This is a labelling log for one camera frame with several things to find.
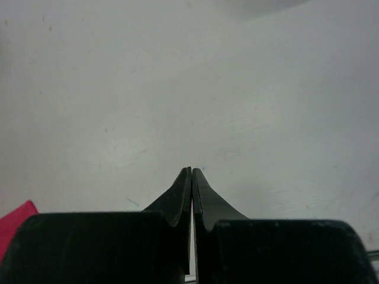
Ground pink towel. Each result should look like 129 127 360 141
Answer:
0 200 38 260

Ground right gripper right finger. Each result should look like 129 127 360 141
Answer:
192 169 378 283

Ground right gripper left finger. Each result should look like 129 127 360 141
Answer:
1 167 192 283

